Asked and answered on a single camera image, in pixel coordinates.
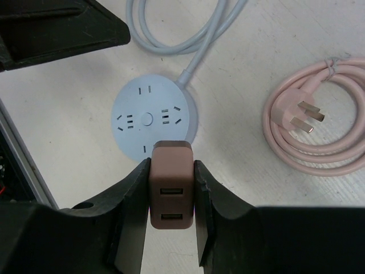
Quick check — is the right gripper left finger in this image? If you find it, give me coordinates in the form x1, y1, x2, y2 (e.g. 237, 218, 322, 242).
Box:
71, 158, 151, 273

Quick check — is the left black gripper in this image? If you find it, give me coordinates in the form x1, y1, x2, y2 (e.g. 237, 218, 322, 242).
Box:
1, 1, 131, 71

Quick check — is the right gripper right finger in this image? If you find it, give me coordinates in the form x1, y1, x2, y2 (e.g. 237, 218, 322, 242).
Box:
194, 160, 257, 273

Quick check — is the pink brown charger plug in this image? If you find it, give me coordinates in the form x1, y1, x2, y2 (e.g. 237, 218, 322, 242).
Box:
148, 140, 194, 229

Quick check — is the blue round power strip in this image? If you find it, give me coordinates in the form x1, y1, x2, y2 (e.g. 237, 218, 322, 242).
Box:
111, 74, 198, 162

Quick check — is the aluminium rail frame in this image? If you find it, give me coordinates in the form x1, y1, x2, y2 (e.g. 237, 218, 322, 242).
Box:
1, 103, 59, 209

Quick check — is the pink power cord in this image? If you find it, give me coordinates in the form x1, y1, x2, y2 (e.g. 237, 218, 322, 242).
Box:
262, 53, 365, 175

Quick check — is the blue power cord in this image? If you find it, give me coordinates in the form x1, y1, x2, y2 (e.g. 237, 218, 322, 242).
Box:
125, 0, 249, 86

